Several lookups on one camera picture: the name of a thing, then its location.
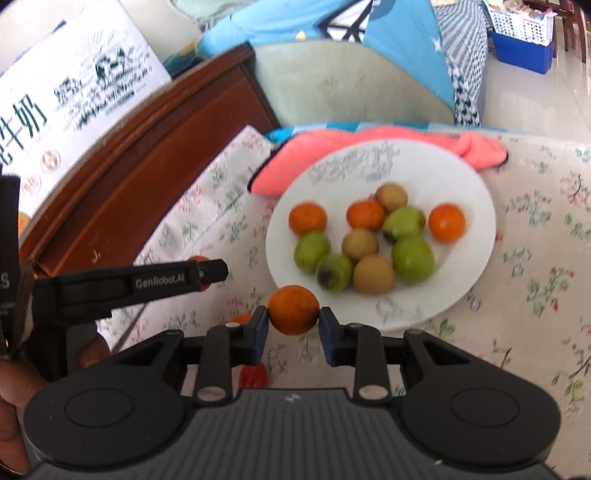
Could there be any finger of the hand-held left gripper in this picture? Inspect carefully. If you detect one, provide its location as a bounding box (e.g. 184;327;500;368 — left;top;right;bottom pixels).
194;258;230;292

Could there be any pink towel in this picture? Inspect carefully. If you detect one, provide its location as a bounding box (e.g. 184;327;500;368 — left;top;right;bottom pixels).
249;129;509;195

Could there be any blue plastic bin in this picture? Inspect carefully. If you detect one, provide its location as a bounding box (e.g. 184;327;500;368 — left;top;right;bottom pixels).
489;30;555;75

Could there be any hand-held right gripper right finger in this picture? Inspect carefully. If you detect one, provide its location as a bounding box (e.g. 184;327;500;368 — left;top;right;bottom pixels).
318;307;481;402

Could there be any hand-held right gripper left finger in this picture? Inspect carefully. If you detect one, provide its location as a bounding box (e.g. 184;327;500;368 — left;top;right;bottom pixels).
111;305;270;406

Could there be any blue patterned blanket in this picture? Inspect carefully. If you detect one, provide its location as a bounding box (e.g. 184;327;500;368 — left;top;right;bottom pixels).
166;0;455;123

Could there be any person's left hand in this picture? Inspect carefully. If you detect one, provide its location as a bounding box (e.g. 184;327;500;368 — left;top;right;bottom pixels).
0;333;112;462

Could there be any white plastic basket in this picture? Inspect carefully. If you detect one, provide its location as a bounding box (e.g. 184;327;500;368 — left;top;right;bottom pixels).
482;0;555;47

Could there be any floral table cloth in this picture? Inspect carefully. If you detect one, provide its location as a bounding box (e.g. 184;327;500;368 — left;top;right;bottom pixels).
95;124;591;480

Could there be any green cushion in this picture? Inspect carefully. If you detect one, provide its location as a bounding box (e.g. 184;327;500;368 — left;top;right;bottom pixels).
168;0;241;28

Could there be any houndstooth sofa cover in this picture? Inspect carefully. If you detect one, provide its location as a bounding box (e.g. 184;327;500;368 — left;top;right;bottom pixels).
431;0;490;127

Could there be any white milk carton box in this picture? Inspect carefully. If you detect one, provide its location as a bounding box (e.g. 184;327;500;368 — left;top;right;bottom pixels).
0;0;172;219

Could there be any white floral print plate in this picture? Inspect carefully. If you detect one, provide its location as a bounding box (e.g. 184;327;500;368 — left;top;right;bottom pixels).
265;144;497;331

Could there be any wooden chair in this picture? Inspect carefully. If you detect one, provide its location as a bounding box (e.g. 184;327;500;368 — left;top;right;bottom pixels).
522;0;591;52

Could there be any large green jujube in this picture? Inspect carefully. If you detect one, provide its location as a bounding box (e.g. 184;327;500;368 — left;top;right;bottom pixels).
392;237;435;284

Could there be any grey-green sofa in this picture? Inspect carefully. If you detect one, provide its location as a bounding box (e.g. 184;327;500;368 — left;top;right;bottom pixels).
252;39;455;128

